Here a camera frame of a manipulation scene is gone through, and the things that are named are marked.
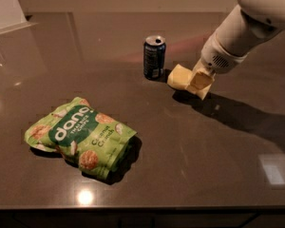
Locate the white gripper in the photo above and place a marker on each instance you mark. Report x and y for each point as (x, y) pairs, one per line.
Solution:
(216, 57)

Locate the yellow sponge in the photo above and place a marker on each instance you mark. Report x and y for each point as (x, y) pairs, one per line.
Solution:
(179, 77)

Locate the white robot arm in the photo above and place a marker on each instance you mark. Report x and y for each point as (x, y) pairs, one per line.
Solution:
(249, 24)

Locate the blue pepsi can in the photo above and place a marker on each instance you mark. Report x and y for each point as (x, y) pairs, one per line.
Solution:
(154, 48)

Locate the green rice chips bag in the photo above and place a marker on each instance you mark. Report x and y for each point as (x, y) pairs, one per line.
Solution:
(93, 141)

